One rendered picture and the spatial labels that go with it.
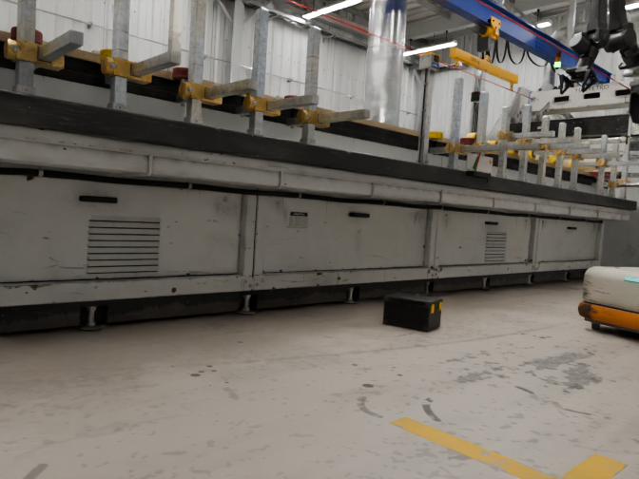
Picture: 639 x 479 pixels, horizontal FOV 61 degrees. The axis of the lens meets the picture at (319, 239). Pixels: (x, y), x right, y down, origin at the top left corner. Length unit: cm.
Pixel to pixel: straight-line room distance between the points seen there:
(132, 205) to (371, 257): 129
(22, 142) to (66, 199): 33
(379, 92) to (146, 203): 550
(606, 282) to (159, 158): 186
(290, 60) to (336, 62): 130
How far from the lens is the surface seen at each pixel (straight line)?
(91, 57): 195
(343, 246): 263
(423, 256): 313
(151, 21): 1012
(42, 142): 168
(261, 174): 201
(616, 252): 560
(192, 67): 187
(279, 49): 1153
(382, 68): 731
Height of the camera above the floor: 45
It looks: 3 degrees down
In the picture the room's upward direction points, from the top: 4 degrees clockwise
